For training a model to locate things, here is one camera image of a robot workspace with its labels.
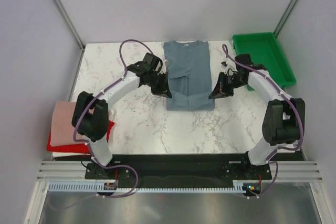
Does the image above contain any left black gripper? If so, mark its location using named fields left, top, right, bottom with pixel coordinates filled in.
left=147, top=72, right=171, bottom=99

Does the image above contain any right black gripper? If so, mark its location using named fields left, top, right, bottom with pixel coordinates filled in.
left=209, top=72, right=246, bottom=100

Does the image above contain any blue grey t shirt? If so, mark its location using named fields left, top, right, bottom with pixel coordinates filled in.
left=163, top=40, right=215, bottom=111

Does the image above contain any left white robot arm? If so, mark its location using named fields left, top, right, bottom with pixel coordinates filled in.
left=71, top=53, right=172, bottom=178

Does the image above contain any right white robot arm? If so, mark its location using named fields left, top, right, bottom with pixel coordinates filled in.
left=209, top=54, right=306, bottom=180

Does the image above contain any green plastic tray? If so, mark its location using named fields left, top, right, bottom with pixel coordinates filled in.
left=233, top=32, right=297, bottom=88

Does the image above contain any red folded t shirt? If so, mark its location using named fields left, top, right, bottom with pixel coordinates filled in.
left=46, top=119, right=116, bottom=155

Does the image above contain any pink folded t shirt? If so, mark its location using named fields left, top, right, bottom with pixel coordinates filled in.
left=51, top=101, right=88, bottom=147

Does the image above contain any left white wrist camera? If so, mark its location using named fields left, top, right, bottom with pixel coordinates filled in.
left=159, top=59, right=170, bottom=74

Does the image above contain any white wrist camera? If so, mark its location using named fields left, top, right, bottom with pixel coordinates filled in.
left=220, top=61, right=236, bottom=76
left=159, top=59, right=170, bottom=74

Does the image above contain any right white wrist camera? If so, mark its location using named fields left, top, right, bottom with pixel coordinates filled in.
left=220, top=61, right=236, bottom=76

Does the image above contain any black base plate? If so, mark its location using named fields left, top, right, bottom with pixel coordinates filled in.
left=85, top=154, right=272, bottom=188

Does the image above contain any light blue cable duct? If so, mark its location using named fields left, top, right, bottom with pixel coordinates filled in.
left=48, top=180, right=262, bottom=193

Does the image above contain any left aluminium corner post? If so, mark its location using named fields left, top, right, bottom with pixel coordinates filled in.
left=52, top=0, right=85, bottom=51

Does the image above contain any aluminium corner post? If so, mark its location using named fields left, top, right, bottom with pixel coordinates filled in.
left=273, top=0, right=299, bottom=38
left=52, top=0, right=85, bottom=51

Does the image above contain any right aluminium corner post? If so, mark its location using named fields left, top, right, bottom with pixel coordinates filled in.
left=273, top=0, right=299, bottom=38

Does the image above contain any aluminium frame rail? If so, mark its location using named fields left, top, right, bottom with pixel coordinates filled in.
left=37, top=161, right=322, bottom=183

